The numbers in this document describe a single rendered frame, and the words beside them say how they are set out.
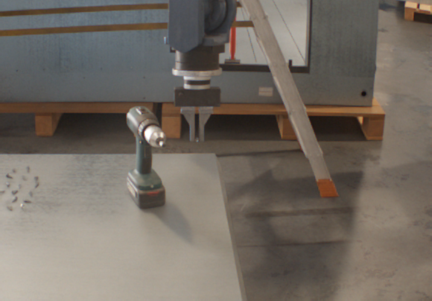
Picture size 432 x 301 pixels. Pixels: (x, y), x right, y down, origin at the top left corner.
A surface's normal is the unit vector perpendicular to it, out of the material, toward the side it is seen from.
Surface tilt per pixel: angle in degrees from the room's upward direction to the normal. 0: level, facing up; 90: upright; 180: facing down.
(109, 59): 90
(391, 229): 0
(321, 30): 90
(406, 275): 0
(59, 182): 0
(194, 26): 81
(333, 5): 90
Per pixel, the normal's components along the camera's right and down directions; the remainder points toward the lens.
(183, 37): -0.42, 0.19
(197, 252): 0.02, -0.92
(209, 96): 0.07, 0.21
